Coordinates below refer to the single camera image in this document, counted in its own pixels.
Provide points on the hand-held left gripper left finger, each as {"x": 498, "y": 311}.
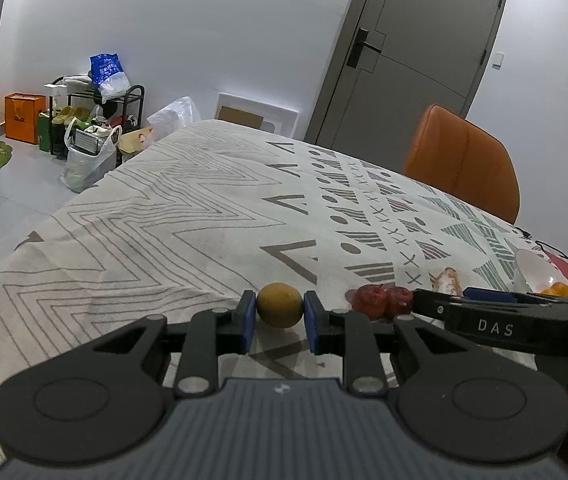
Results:
{"x": 248, "y": 321}

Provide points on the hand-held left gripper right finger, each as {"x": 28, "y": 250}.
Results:
{"x": 311, "y": 323}

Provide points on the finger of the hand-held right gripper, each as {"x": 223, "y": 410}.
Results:
{"x": 434, "y": 302}
{"x": 489, "y": 295}

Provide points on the yellow-green round fruit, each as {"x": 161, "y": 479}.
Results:
{"x": 278, "y": 305}

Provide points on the small red fruit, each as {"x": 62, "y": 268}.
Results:
{"x": 398, "y": 300}
{"x": 368, "y": 301}

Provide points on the medium orange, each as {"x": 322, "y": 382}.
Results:
{"x": 545, "y": 292}

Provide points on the white enamel plate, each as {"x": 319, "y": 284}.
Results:
{"x": 531, "y": 267}

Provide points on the large orange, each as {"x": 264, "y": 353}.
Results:
{"x": 562, "y": 289}

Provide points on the patterned beige tablecloth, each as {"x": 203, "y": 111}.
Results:
{"x": 164, "y": 220}

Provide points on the orange leather chair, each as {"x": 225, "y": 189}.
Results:
{"x": 464, "y": 160}

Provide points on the white framed cardboard panel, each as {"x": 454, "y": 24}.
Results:
{"x": 256, "y": 112}

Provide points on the beige tote bag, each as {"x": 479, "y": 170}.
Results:
{"x": 134, "y": 141}

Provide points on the clear plastic bag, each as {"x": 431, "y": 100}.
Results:
{"x": 174, "y": 115}

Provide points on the white plastic shopping bag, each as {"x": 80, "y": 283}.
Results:
{"x": 84, "y": 162}

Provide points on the black shoe rack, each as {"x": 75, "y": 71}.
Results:
{"x": 136, "y": 105}

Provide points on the yellow-green slippers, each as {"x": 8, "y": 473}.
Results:
{"x": 68, "y": 113}

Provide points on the green bag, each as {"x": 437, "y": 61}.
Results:
{"x": 44, "y": 132}

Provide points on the blue and white plastic bag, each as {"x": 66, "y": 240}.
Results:
{"x": 106, "y": 72}

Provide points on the orange paper bag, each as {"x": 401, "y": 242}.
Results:
{"x": 24, "y": 117}

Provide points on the white wall switch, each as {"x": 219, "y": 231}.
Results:
{"x": 499, "y": 59}

